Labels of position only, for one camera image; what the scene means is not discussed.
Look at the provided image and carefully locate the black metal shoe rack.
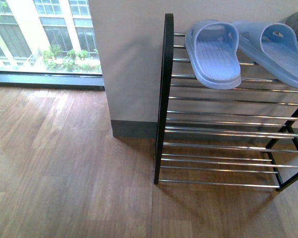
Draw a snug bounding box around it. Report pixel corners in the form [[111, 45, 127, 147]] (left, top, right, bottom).
[[154, 13, 298, 191]]

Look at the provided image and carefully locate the light blue slide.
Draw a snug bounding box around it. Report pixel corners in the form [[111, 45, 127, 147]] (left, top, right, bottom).
[[232, 20, 298, 88], [185, 20, 241, 90]]

